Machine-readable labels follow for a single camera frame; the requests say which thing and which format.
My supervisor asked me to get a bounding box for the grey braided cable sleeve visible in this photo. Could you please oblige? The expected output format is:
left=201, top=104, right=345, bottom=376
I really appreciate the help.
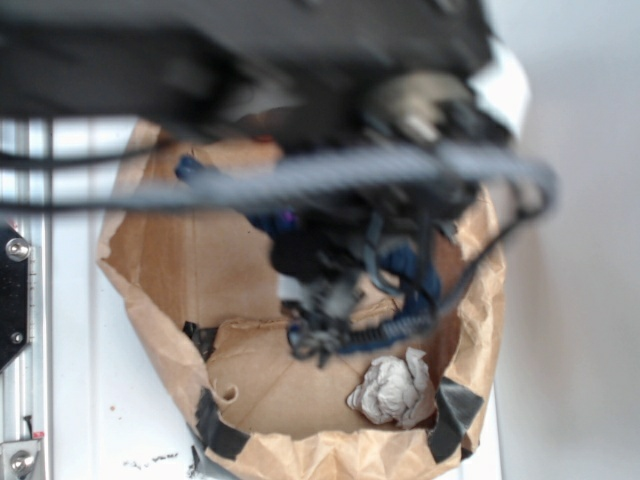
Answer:
left=0, top=147, right=558, bottom=221

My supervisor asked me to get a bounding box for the thin black cable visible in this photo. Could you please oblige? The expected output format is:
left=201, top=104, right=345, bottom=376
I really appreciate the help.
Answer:
left=0, top=144, right=166, bottom=166

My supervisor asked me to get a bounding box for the silver corner bracket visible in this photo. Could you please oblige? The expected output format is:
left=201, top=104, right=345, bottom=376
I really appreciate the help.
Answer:
left=1, top=440, right=41, bottom=480

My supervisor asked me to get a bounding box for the black metal bracket plate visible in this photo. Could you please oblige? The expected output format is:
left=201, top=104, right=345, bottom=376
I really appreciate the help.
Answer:
left=0, top=220, right=31, bottom=372

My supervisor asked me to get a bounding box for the brown paper bag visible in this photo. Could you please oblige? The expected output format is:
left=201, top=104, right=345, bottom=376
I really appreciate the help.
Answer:
left=95, top=119, right=509, bottom=480

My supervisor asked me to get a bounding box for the dark blue twisted rope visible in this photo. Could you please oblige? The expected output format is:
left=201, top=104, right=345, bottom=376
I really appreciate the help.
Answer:
left=174, top=155, right=443, bottom=355

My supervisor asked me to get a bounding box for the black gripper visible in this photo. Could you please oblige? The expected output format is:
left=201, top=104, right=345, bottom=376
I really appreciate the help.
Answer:
left=269, top=206, right=430, bottom=367

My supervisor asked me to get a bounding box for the crumpled white paper ball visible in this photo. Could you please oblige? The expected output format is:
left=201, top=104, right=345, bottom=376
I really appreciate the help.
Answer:
left=346, top=347, right=436, bottom=429

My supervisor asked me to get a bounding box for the aluminium frame rail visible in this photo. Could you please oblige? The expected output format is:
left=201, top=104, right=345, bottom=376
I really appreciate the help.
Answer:
left=0, top=117, right=55, bottom=480

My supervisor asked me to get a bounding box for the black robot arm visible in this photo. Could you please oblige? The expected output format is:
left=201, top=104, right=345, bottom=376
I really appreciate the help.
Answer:
left=1, top=1, right=509, bottom=362

